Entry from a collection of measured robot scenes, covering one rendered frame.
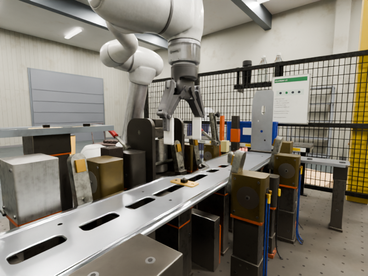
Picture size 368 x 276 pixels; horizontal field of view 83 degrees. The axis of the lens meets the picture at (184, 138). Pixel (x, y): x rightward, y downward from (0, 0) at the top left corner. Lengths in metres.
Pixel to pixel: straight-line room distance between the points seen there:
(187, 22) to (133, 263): 0.51
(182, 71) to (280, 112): 1.05
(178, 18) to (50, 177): 0.46
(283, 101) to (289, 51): 5.99
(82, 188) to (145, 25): 0.41
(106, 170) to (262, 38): 7.53
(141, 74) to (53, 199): 0.77
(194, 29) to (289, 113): 1.05
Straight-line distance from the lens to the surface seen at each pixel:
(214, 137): 1.06
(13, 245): 0.45
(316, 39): 7.39
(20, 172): 0.49
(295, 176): 0.90
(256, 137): 1.28
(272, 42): 7.70
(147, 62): 1.12
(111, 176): 0.58
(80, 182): 0.55
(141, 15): 0.53
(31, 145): 0.69
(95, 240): 0.40
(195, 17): 0.61
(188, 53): 0.58
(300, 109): 1.50
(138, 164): 0.69
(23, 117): 10.32
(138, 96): 1.17
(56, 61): 10.91
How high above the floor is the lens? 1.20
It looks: 6 degrees down
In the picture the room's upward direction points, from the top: straight up
